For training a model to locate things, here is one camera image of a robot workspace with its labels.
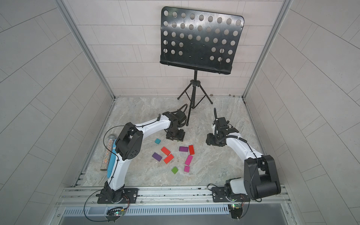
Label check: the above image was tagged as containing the red block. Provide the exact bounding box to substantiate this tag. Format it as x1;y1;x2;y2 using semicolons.
188;145;195;155
161;147;171;156
164;154;174;164

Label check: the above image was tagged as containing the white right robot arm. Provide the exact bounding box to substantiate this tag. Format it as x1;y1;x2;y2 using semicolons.
206;117;281;201

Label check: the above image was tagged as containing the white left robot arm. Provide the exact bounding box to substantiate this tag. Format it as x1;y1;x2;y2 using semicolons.
100;110;187;203

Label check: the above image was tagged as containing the magenta long block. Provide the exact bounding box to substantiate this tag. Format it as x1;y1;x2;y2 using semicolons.
185;155;193;166

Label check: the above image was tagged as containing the dark purple block left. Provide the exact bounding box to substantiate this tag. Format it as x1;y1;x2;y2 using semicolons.
152;152;162;162

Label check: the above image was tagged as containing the light green block front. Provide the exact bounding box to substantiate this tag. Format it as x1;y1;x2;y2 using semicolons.
171;167;179;174

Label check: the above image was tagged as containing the blue flat object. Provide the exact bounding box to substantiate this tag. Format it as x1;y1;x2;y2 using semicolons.
107;143;117;178

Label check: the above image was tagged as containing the glittery silver microphone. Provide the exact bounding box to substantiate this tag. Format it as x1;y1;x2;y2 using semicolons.
100;135;116;171

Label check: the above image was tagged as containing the black music stand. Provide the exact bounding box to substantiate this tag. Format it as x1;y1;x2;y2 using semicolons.
160;6;245;110

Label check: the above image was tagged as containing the right circuit board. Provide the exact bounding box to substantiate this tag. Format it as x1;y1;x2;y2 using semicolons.
228;204;243;220

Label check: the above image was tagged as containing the circuit board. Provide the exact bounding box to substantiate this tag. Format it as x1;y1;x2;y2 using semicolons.
106;207;127;222
228;204;243;220

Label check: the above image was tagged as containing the left circuit board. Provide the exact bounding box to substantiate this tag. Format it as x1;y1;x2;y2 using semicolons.
106;207;127;222

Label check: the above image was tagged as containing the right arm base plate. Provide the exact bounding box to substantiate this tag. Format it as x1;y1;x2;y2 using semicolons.
209;187;250;203

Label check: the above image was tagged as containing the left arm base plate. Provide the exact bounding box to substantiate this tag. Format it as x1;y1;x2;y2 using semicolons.
96;188;139;204

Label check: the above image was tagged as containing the aluminium frame rail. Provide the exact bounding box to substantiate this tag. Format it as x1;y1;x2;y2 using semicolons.
55;185;291;208

